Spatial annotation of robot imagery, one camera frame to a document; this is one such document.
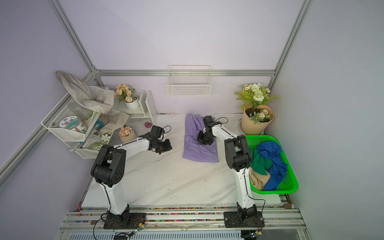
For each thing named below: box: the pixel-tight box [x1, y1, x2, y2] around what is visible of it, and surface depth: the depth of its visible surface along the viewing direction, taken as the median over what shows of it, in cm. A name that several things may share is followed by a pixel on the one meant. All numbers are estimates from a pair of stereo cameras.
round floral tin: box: [59, 115, 87, 133], surface depth 68 cm
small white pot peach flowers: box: [115, 84, 140, 110], surface depth 98 cm
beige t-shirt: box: [249, 167, 271, 190], surface depth 84 cm
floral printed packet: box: [82, 128, 114, 152], surface depth 87 cm
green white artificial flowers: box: [234, 82, 280, 125], surface depth 91 cm
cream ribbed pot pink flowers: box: [119, 126, 137, 144], surface depth 100 cm
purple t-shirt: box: [183, 114, 219, 163], surface depth 103 cm
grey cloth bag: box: [56, 70, 115, 114], surface depth 75 cm
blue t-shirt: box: [257, 141, 288, 191], surface depth 86 cm
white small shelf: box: [117, 90, 158, 125], surface depth 104 cm
